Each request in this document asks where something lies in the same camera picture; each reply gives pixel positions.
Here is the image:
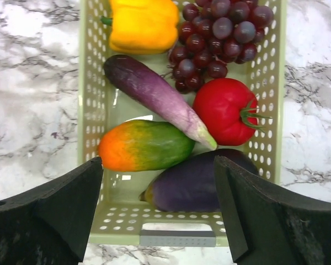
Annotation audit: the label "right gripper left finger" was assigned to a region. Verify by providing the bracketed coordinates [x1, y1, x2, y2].
[0, 157, 103, 264]

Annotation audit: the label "dark purple toy eggplant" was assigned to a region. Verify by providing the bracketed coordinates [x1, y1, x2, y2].
[139, 149, 259, 213]

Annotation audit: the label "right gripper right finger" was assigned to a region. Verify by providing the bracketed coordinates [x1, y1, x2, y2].
[214, 156, 331, 264]

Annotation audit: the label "yellow toy bell pepper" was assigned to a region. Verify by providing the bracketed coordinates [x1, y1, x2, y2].
[100, 0, 179, 55]

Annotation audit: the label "purple toy grapes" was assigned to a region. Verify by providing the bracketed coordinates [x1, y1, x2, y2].
[168, 1, 275, 94]

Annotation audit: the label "green toy mango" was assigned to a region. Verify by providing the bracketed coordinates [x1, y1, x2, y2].
[98, 120, 195, 172]

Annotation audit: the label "long striped purple eggplant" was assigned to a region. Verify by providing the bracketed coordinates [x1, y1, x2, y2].
[103, 55, 217, 150]

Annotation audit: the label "red toy bell pepper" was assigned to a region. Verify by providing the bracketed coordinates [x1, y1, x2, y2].
[193, 78, 267, 146]

